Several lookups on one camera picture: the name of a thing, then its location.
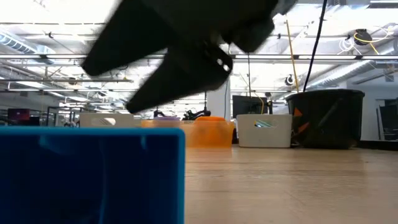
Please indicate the orange foam die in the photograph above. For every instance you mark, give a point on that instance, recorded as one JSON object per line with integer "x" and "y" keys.
{"x": 210, "y": 118}

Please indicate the black background monitor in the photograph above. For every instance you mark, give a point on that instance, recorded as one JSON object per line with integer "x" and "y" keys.
{"x": 248, "y": 105}

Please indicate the black background robot arm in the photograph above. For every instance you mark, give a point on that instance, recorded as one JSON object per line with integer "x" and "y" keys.
{"x": 196, "y": 114}

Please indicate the silver ventilation duct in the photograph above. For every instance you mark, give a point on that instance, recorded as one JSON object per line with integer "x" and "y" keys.
{"x": 357, "y": 68}
{"x": 18, "y": 46}

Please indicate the orange plastic bin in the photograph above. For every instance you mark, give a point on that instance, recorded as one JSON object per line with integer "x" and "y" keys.
{"x": 189, "y": 137}

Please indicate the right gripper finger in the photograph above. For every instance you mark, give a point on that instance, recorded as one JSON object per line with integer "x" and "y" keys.
{"x": 133, "y": 37}
{"x": 186, "y": 77}

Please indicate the blue bottle-shaped toy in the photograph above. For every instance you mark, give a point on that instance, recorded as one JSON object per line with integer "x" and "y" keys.
{"x": 93, "y": 174}

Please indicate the purple foam die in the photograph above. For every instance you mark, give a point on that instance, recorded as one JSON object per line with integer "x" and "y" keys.
{"x": 166, "y": 118}

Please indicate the long ceiling light bar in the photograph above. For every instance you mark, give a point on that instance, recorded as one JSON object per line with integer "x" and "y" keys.
{"x": 311, "y": 57}

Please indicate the dark red background monitor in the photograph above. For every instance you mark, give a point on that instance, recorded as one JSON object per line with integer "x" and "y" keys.
{"x": 18, "y": 114}

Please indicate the black aluminium table frame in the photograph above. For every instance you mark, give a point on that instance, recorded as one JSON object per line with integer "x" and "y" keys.
{"x": 379, "y": 144}

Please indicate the white pillar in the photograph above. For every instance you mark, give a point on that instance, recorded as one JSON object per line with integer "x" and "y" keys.
{"x": 217, "y": 102}

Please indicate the black bucket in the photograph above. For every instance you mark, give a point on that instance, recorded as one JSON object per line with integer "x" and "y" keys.
{"x": 326, "y": 118}

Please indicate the light grey plastic bin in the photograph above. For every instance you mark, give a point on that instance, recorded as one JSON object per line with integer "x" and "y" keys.
{"x": 264, "y": 137}
{"x": 93, "y": 119}

